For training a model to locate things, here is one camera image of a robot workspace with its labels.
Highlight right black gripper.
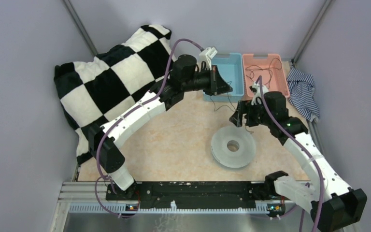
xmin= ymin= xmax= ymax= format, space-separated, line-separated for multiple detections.
xmin=229 ymin=98 xmax=273 ymax=127

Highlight pink plastic bin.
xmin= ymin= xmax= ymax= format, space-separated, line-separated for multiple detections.
xmin=242 ymin=54 xmax=290 ymax=100

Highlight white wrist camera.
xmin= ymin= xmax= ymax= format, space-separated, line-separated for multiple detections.
xmin=199 ymin=46 xmax=218 ymax=70
xmin=250 ymin=83 xmax=262 ymax=105

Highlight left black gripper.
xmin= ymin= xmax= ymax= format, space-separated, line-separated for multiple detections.
xmin=183 ymin=65 xmax=233 ymax=96

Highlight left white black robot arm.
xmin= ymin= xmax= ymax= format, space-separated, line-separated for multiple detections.
xmin=88 ymin=55 xmax=233 ymax=200

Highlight blue white striped cloth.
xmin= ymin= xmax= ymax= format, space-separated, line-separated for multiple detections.
xmin=286 ymin=68 xmax=320 ymax=122

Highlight thin black cable in bin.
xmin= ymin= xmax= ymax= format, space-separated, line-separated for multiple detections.
xmin=245 ymin=58 xmax=283 ymax=89

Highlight translucent white cable spool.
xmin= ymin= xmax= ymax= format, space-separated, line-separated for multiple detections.
xmin=211 ymin=126 xmax=257 ymax=169

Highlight corner metal post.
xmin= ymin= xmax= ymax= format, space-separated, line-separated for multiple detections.
xmin=291 ymin=0 xmax=335 ymax=66
xmin=62 ymin=0 xmax=98 ymax=56

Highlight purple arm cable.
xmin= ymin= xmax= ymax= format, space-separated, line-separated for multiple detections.
xmin=94 ymin=38 xmax=205 ymax=219
xmin=256 ymin=75 xmax=326 ymax=232

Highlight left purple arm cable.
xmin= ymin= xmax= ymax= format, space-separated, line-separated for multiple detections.
xmin=94 ymin=38 xmax=205 ymax=219

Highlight right corner metal post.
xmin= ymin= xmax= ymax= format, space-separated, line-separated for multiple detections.
xmin=291 ymin=0 xmax=335 ymax=66

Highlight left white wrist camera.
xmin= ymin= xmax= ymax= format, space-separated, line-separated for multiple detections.
xmin=199 ymin=46 xmax=218 ymax=70

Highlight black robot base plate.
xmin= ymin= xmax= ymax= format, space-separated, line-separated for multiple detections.
xmin=105 ymin=181 xmax=281 ymax=209

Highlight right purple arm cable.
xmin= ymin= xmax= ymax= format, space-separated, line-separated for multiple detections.
xmin=256 ymin=75 xmax=326 ymax=232

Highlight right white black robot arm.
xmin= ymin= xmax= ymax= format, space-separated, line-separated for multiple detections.
xmin=229 ymin=91 xmax=367 ymax=232

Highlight left corner metal post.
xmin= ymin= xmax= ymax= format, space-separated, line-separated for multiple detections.
xmin=62 ymin=0 xmax=98 ymax=56

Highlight black white checkered pillow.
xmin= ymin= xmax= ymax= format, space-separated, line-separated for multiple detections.
xmin=53 ymin=24 xmax=175 ymax=164

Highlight blue plastic bin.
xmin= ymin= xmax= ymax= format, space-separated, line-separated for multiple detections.
xmin=203 ymin=53 xmax=245 ymax=102

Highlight aluminium frame rail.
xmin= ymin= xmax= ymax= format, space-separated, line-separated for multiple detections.
xmin=49 ymin=181 xmax=359 ymax=232

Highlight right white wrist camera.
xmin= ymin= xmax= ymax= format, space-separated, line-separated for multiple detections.
xmin=250 ymin=83 xmax=262 ymax=105

